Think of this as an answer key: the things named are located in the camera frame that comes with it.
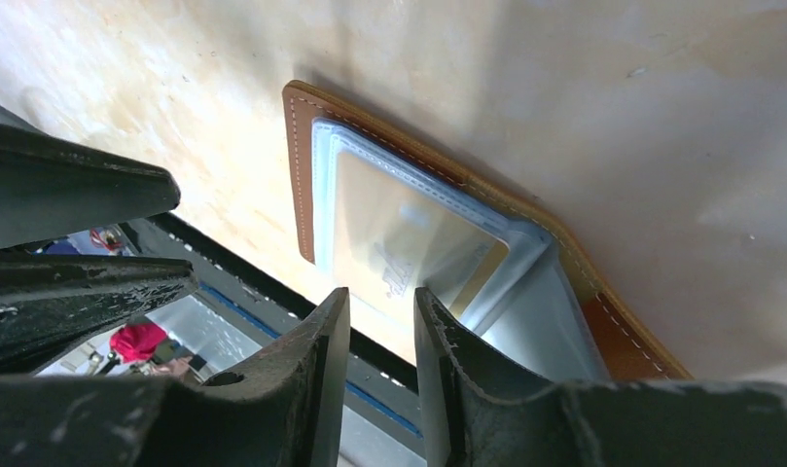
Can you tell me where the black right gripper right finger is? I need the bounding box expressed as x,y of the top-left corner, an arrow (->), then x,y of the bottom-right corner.
415,288 -> 787,466

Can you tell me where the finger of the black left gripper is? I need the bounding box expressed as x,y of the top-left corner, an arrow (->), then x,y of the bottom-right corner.
0,254 -> 197,375
0,105 -> 181,249

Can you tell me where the brown leather card holder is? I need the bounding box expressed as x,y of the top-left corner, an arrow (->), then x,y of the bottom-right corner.
282,80 -> 689,380

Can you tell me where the gold VIP card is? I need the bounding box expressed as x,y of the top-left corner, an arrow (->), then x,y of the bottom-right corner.
331,150 -> 509,320

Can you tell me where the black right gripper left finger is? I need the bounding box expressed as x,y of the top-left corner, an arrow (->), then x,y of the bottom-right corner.
0,288 -> 350,466

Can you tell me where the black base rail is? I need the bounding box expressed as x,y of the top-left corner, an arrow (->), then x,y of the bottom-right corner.
119,214 -> 424,463

